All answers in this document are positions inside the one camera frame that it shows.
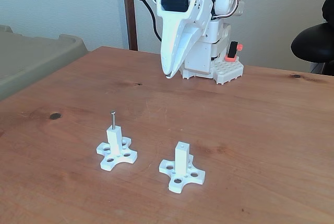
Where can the small metal screw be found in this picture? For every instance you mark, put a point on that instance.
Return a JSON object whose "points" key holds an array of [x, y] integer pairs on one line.
{"points": [[113, 120]]}

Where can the orange and black clamp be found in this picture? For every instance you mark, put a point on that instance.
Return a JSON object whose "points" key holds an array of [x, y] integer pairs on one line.
{"points": [[232, 51]]}

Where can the black office chair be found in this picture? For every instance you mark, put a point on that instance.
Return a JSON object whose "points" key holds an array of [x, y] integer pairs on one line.
{"points": [[315, 42]]}

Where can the tan plastic bin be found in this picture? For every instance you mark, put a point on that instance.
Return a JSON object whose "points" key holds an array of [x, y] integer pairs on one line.
{"points": [[31, 57]]}

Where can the white cross-base post stand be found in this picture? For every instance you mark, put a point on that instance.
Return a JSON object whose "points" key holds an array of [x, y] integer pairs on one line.
{"points": [[181, 158], [114, 140]]}

